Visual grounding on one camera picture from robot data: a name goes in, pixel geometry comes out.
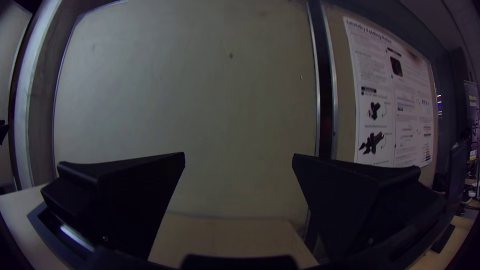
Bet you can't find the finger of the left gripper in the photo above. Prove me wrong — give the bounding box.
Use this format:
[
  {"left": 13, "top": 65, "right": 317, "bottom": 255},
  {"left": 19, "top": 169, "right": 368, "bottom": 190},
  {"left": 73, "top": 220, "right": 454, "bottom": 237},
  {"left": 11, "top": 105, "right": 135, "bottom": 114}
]
[{"left": 0, "top": 119, "right": 10, "bottom": 146}]

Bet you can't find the white printed poster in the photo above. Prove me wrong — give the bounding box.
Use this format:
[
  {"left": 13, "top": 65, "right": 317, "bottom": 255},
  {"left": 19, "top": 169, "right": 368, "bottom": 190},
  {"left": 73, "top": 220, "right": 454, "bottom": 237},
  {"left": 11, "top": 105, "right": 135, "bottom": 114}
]
[{"left": 342, "top": 15, "right": 436, "bottom": 169}]

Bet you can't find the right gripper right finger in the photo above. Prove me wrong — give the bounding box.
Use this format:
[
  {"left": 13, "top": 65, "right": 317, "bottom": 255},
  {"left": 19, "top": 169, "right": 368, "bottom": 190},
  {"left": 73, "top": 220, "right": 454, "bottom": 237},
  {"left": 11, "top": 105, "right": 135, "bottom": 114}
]
[{"left": 291, "top": 152, "right": 447, "bottom": 263}]

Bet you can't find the dark standing banner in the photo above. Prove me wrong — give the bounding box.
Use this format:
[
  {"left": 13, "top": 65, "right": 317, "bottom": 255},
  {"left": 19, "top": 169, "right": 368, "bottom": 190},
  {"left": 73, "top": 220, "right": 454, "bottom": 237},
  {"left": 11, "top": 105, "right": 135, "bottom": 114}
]
[{"left": 463, "top": 79, "right": 480, "bottom": 162}]

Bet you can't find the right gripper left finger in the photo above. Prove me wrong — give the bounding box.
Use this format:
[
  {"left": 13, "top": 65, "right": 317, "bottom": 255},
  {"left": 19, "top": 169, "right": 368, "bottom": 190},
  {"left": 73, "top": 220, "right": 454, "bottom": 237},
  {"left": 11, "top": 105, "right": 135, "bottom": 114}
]
[{"left": 40, "top": 151, "right": 187, "bottom": 260}]

